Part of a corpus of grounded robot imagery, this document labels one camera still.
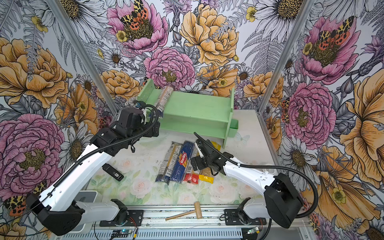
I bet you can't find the clear spaghetti bag white label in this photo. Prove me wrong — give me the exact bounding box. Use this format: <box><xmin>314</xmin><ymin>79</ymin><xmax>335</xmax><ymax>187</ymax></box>
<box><xmin>155</xmin><ymin>142</ymin><xmax>183</xmax><ymax>185</ymax></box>

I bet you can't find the clear spaghetti bag dark end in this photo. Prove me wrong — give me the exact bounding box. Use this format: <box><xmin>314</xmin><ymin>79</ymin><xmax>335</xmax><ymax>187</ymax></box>
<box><xmin>155</xmin><ymin>85</ymin><xmax>175</xmax><ymax>118</ymax></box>

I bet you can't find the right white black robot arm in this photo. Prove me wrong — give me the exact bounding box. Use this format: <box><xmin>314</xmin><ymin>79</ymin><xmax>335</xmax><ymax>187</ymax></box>
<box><xmin>191</xmin><ymin>139</ymin><xmax>304</xmax><ymax>229</ymax></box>

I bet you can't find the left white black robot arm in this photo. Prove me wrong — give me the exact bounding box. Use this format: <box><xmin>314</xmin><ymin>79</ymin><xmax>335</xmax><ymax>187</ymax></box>
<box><xmin>26</xmin><ymin>102</ymin><xmax>160</xmax><ymax>236</ymax></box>

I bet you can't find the green wooden two-tier shelf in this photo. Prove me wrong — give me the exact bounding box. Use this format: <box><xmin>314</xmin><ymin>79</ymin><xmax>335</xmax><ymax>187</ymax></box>
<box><xmin>137</xmin><ymin>78</ymin><xmax>240</xmax><ymax>149</ymax></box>

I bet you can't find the yellow spaghetti bag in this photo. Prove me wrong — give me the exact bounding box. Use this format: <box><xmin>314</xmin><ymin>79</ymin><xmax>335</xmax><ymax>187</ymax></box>
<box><xmin>199</xmin><ymin>142</ymin><xmax>221</xmax><ymax>184</ymax></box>

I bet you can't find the blue Barilla spaghetti bag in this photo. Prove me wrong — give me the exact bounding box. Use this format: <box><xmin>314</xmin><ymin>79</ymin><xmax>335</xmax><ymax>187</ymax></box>
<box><xmin>170</xmin><ymin>141</ymin><xmax>195</xmax><ymax>183</ymax></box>

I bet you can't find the red-ended clear spaghetti bag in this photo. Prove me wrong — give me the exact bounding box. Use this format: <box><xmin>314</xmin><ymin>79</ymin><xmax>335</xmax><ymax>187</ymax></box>
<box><xmin>183</xmin><ymin>147</ymin><xmax>200</xmax><ymax>185</ymax></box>

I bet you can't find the small wooden mallet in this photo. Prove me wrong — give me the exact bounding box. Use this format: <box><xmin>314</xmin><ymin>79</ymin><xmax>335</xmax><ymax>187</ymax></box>
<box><xmin>165</xmin><ymin>202</ymin><xmax>203</xmax><ymax>221</ymax></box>

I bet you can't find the black handheld remote device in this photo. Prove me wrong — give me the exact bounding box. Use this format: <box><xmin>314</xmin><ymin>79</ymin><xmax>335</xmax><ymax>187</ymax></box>
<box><xmin>102</xmin><ymin>164</ymin><xmax>124</xmax><ymax>182</ymax></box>

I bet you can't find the left black corrugated cable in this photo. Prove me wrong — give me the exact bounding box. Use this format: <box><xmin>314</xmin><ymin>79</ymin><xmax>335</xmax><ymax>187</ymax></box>
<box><xmin>29</xmin><ymin>104</ymin><xmax>160</xmax><ymax>211</ymax></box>

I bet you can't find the black corrugated cable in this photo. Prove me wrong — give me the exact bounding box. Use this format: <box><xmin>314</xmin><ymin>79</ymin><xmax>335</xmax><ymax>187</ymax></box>
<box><xmin>193</xmin><ymin>131</ymin><xmax>319</xmax><ymax>219</ymax></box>
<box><xmin>29</xmin><ymin>104</ymin><xmax>160</xmax><ymax>211</ymax></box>

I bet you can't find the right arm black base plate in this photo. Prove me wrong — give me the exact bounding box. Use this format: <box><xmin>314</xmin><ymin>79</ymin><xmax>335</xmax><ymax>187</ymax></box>
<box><xmin>221</xmin><ymin>209</ymin><xmax>268</xmax><ymax>226</ymax></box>

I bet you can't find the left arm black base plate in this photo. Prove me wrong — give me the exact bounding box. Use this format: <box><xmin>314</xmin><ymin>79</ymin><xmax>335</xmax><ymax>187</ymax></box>
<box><xmin>99</xmin><ymin>210</ymin><xmax>144</xmax><ymax>227</ymax></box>

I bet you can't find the right black corrugated cable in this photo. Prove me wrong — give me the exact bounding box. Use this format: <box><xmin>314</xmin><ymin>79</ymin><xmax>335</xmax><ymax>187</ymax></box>
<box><xmin>193</xmin><ymin>131</ymin><xmax>319</xmax><ymax>219</ymax></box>

